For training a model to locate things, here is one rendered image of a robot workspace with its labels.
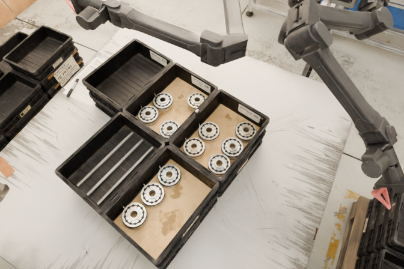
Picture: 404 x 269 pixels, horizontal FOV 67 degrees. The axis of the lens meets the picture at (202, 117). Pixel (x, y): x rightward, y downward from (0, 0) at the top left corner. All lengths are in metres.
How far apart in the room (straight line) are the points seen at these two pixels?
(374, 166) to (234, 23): 0.60
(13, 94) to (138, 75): 1.14
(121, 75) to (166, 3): 1.92
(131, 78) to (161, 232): 0.86
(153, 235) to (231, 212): 0.38
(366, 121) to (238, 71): 1.09
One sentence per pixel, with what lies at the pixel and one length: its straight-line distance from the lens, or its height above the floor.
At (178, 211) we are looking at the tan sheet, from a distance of 1.38.
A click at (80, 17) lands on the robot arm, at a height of 1.48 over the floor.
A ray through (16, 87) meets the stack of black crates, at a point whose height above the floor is 0.38.
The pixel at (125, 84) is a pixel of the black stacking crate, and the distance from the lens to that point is 1.76.
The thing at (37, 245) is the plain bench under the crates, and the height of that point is 0.70.
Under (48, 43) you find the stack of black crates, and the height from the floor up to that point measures 0.49.
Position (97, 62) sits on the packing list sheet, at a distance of 2.10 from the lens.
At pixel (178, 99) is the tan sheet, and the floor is 0.83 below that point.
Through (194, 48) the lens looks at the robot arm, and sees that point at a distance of 0.99.
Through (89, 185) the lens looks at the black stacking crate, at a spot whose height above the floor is 0.83.
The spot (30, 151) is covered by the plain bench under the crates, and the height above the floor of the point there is 0.70.
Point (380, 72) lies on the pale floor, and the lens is 3.25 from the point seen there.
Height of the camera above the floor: 2.15
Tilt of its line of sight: 57 degrees down
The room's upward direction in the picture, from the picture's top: 2 degrees counter-clockwise
